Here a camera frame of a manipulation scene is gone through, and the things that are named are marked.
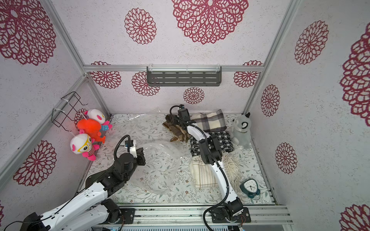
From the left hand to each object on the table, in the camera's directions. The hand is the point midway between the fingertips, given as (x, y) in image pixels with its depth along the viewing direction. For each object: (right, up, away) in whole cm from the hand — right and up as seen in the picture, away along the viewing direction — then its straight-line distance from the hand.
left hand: (143, 149), depth 80 cm
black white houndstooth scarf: (+50, +2, +13) cm, 51 cm away
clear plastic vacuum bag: (+9, -8, +15) cm, 19 cm away
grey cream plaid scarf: (+43, +17, +26) cm, 53 cm away
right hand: (+15, +22, +28) cm, 39 cm away
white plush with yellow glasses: (-34, +3, -1) cm, 35 cm away
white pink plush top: (-35, +21, +14) cm, 43 cm away
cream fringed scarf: (+34, -15, +1) cm, 37 cm away
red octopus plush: (-34, +12, +7) cm, 37 cm away
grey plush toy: (+59, +11, +12) cm, 61 cm away
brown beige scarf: (+20, +7, +22) cm, 31 cm away
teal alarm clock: (+60, -21, -1) cm, 63 cm away
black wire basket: (-41, +18, -8) cm, 45 cm away
